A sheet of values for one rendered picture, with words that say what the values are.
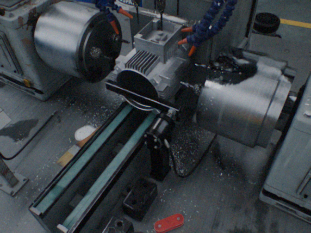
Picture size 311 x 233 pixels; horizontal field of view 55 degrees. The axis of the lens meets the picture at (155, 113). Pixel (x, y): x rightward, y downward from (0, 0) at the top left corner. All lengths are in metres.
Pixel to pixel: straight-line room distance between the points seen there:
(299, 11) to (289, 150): 2.97
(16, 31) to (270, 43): 1.09
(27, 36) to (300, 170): 0.93
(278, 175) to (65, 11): 0.80
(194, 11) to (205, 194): 0.59
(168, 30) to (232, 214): 0.59
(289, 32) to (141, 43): 2.48
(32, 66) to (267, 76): 0.81
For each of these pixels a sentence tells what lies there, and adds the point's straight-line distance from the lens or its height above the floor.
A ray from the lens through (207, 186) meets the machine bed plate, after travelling 0.96.
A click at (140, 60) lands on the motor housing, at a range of 0.86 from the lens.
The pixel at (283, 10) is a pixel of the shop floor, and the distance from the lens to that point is 3.62.
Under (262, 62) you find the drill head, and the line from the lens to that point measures 0.79.
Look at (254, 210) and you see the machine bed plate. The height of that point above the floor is 0.80.
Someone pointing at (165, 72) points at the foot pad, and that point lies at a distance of 0.87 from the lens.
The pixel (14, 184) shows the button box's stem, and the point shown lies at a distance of 1.05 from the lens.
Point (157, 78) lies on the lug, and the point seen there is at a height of 1.08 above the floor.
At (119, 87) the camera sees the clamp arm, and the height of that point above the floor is 1.03.
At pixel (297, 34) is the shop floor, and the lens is 3.25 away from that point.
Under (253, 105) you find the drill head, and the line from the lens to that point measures 0.74.
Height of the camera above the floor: 1.63
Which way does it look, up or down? 47 degrees down
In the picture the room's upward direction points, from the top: 3 degrees counter-clockwise
